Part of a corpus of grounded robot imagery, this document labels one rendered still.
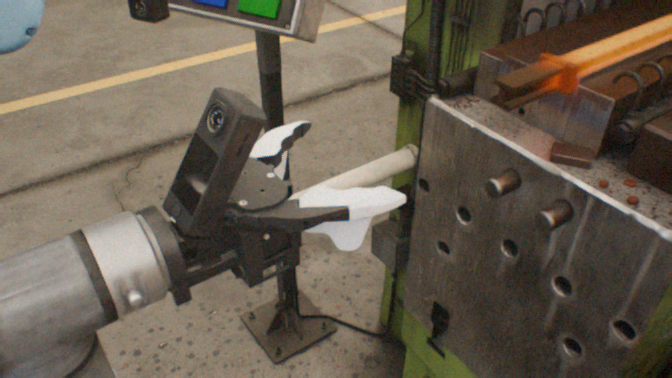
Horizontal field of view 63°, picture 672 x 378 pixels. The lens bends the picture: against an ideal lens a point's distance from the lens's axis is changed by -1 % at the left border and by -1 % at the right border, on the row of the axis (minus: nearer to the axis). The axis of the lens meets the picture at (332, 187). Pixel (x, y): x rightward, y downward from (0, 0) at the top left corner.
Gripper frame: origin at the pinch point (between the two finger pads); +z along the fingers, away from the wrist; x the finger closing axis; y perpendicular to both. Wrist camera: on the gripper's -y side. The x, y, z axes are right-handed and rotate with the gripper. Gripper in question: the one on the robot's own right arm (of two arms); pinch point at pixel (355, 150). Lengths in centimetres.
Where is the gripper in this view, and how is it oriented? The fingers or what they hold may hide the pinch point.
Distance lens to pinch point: 52.1
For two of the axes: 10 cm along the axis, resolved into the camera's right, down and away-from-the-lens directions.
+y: 0.0, 8.0, 6.0
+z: 8.2, -3.5, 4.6
